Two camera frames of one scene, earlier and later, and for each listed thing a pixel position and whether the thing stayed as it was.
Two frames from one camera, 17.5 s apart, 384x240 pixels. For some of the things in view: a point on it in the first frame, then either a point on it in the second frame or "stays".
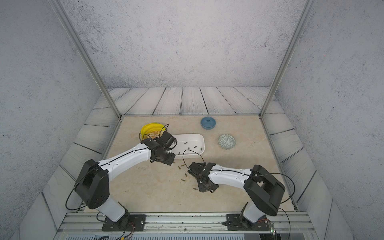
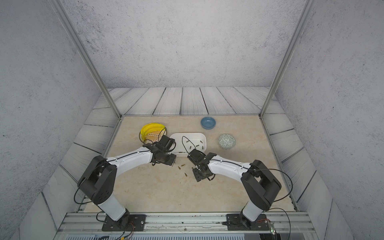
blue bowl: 208,123 stays
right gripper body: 202,188 to 198,175
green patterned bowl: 226,141 stays
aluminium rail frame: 88,226 stays
